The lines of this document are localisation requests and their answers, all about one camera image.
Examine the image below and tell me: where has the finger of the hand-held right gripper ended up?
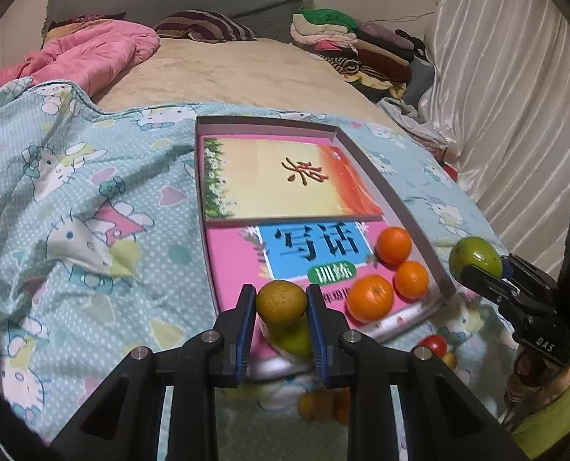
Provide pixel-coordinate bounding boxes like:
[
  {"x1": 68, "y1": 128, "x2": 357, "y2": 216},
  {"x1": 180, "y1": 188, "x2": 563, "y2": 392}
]
[
  {"x1": 499, "y1": 254, "x2": 559, "y2": 294},
  {"x1": 459, "y1": 263, "x2": 530, "y2": 327}
]

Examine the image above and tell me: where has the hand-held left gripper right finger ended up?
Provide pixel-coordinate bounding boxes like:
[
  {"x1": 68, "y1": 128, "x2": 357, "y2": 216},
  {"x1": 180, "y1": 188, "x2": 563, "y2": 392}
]
[{"x1": 305, "y1": 284, "x2": 521, "y2": 461}]

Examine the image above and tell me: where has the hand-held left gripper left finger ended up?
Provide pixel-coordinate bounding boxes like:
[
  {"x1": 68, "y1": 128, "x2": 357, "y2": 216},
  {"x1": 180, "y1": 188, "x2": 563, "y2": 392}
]
[{"x1": 49, "y1": 284, "x2": 258, "y2": 461}]

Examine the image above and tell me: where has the green jujube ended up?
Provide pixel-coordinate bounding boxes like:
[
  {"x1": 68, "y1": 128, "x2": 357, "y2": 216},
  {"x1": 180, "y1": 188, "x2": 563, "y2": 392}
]
[
  {"x1": 449, "y1": 236, "x2": 503, "y2": 282},
  {"x1": 266, "y1": 319, "x2": 314, "y2": 360}
]

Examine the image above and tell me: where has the red cherry tomato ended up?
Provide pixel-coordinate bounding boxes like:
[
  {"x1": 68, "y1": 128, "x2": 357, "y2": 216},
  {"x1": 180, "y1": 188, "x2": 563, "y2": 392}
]
[{"x1": 418, "y1": 334, "x2": 448, "y2": 357}]

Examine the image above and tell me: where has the grey shallow cardboard box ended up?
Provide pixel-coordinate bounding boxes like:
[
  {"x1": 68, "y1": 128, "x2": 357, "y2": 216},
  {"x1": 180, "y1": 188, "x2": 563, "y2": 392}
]
[{"x1": 194, "y1": 115, "x2": 457, "y2": 375}]

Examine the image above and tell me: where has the person's right forearm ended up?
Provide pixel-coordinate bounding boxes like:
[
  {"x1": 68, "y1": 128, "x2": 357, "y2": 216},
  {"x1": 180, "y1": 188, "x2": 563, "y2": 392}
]
[{"x1": 503, "y1": 362, "x2": 570, "y2": 461}]

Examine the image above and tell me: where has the person's right hand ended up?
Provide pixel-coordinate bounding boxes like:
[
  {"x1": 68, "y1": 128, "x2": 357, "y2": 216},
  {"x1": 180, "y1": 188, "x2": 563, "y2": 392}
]
[{"x1": 504, "y1": 346, "x2": 542, "y2": 414}]

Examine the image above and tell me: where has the pink book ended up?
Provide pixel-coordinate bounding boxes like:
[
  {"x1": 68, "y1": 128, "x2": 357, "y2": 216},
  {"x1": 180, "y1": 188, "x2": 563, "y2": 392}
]
[{"x1": 203, "y1": 221, "x2": 439, "y2": 370}]

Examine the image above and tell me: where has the pink floral cloth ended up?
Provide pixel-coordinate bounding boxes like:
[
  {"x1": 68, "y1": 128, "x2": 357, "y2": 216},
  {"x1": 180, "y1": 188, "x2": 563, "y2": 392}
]
[{"x1": 426, "y1": 132, "x2": 461, "y2": 164}]

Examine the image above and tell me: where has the orange cover book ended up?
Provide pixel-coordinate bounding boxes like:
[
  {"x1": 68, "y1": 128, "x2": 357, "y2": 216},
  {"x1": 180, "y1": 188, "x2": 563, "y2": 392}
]
[{"x1": 201, "y1": 135, "x2": 386, "y2": 222}]

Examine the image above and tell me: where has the light blue cat-print blanket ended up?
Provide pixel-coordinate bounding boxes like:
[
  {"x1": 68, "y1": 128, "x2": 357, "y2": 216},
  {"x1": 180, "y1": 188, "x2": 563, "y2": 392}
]
[{"x1": 0, "y1": 77, "x2": 521, "y2": 461}]

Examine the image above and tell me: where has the cream satin curtain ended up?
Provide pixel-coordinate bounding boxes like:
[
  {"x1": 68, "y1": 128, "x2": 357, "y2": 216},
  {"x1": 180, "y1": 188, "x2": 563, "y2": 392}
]
[{"x1": 417, "y1": 0, "x2": 570, "y2": 270}]

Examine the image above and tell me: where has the white crumpled garment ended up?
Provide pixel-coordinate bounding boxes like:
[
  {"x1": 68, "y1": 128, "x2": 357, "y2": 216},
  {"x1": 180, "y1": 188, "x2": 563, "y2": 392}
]
[{"x1": 376, "y1": 97, "x2": 449, "y2": 145}]

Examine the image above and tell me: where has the grey blue cushion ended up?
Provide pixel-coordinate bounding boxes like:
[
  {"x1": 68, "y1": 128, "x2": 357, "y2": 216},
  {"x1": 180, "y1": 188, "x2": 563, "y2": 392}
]
[{"x1": 402, "y1": 60, "x2": 437, "y2": 111}]

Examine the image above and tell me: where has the beige bed sheet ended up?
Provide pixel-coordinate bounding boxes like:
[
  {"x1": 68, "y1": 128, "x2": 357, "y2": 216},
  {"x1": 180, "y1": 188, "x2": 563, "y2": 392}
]
[{"x1": 93, "y1": 36, "x2": 396, "y2": 118}]

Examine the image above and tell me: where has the pile of folded clothes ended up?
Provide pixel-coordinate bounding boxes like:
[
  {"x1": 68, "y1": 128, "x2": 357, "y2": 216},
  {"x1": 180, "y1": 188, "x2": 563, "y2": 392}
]
[{"x1": 289, "y1": 8, "x2": 427, "y2": 101}]

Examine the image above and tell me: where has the purple striped pillow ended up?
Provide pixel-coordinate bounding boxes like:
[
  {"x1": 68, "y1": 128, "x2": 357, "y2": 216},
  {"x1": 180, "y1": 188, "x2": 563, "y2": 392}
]
[{"x1": 153, "y1": 10, "x2": 257, "y2": 41}]

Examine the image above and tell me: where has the pink quilt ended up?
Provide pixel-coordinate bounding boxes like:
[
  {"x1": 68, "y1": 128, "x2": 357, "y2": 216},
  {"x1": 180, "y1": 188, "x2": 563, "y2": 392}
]
[{"x1": 0, "y1": 19, "x2": 161, "y2": 104}]

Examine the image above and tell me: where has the orange patterned pillow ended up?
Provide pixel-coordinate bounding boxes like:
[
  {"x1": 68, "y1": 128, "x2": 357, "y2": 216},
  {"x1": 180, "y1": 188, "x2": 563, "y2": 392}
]
[{"x1": 45, "y1": 14, "x2": 113, "y2": 39}]

